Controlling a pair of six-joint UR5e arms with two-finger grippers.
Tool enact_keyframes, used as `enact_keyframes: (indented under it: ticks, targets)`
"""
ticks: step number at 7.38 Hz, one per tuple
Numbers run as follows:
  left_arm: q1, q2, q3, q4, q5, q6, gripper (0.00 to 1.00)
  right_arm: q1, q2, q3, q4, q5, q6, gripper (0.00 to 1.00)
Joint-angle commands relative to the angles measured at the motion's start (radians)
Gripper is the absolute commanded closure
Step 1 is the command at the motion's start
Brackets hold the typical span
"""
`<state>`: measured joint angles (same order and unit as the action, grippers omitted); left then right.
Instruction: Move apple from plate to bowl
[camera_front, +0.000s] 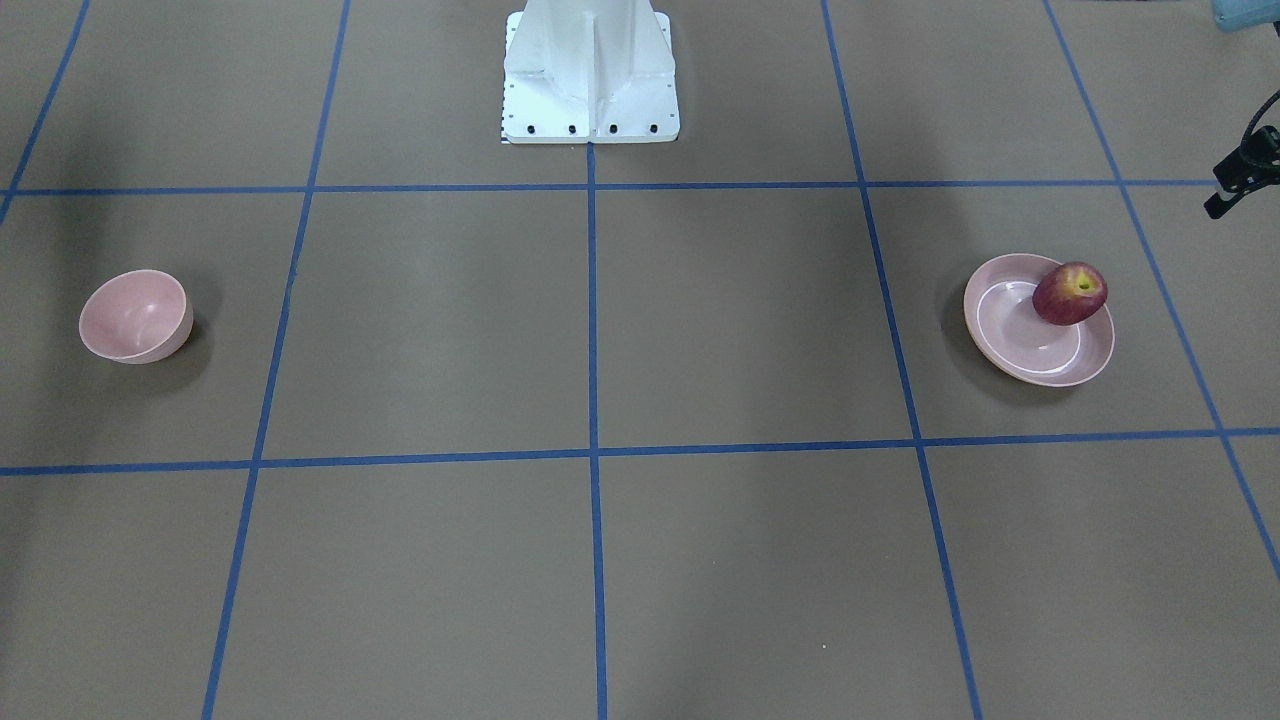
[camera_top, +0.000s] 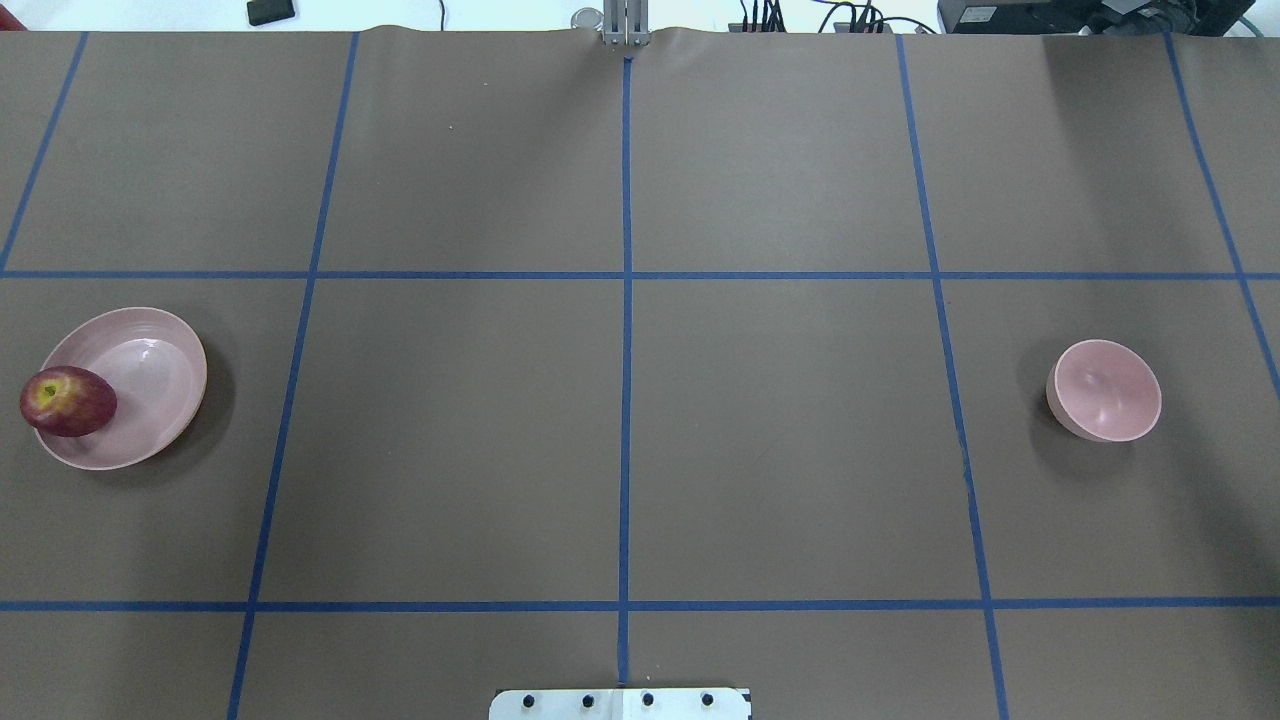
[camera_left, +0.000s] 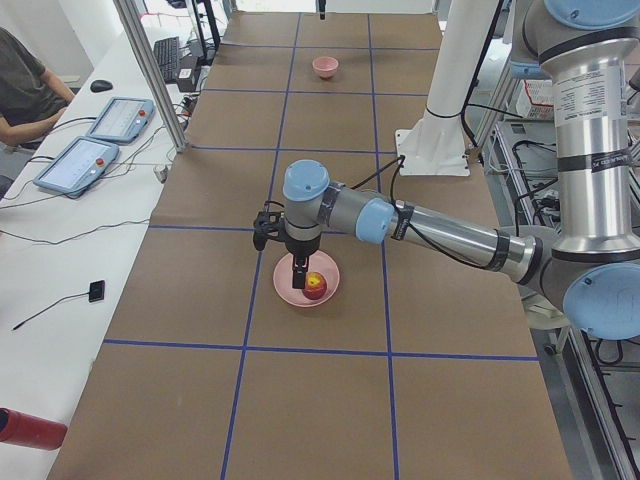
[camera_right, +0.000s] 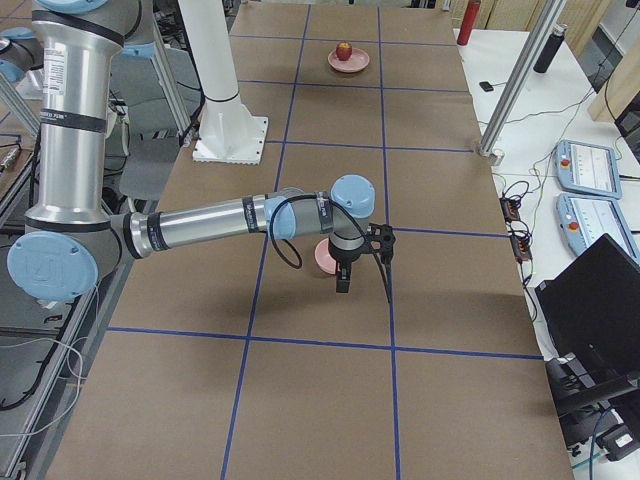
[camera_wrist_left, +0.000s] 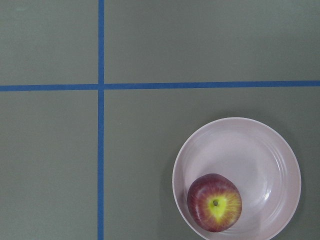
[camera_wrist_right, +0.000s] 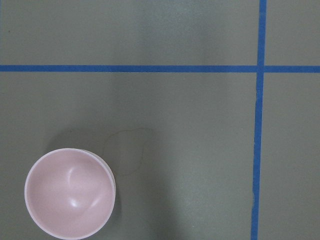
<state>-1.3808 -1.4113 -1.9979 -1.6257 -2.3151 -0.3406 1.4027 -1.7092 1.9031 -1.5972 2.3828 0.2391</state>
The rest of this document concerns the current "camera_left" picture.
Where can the pink bowl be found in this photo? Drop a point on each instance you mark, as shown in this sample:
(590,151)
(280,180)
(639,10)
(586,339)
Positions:
(325,67)

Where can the near blue teach pendant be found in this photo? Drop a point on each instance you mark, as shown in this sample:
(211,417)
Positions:
(77,167)

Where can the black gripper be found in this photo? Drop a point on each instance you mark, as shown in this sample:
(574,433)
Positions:
(302,247)

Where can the black computer mouse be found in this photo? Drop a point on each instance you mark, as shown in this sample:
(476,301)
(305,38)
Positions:
(100,85)

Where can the seated person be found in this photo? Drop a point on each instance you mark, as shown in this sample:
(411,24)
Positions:
(33,98)

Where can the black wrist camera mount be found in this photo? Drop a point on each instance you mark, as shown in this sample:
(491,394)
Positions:
(268,226)

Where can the blue teach pendant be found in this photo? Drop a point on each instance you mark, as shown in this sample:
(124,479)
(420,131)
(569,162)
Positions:
(77,167)
(122,120)

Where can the pink plate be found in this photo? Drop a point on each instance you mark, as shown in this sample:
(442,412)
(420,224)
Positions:
(318,262)

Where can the aluminium frame post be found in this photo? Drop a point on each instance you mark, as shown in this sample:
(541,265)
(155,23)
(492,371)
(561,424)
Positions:
(142,50)

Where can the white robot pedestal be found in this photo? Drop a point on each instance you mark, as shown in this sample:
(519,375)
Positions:
(435,145)

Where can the small black square pad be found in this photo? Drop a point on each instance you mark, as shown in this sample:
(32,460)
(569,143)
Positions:
(96,291)

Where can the black keyboard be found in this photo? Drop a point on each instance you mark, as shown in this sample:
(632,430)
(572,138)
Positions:
(166,52)

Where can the red cylinder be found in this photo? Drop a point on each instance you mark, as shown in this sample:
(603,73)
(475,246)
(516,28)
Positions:
(18,428)

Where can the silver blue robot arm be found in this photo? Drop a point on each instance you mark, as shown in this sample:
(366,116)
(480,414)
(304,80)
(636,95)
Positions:
(590,268)

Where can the far blue teach pendant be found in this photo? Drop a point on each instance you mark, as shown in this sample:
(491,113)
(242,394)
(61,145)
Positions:
(122,120)

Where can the red yellow apple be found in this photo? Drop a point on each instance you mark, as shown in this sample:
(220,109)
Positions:
(316,286)

